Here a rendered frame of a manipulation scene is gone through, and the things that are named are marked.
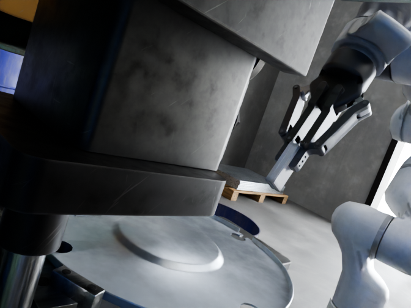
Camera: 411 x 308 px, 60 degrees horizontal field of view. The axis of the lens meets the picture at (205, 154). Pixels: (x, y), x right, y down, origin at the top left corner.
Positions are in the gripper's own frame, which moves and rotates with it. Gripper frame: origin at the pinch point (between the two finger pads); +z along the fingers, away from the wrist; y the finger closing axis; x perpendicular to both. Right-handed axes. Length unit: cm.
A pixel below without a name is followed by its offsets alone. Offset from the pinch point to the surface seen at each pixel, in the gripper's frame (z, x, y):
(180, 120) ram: 9.3, 27.1, -7.2
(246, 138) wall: -153, -383, 325
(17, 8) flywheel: 4.3, 30.5, 33.3
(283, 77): -263, -355, 312
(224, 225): 11.9, -0.7, 3.3
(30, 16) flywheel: 3.7, 28.7, 33.2
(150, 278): 20.7, 17.8, -5.9
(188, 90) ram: 7.4, 28.1, -7.2
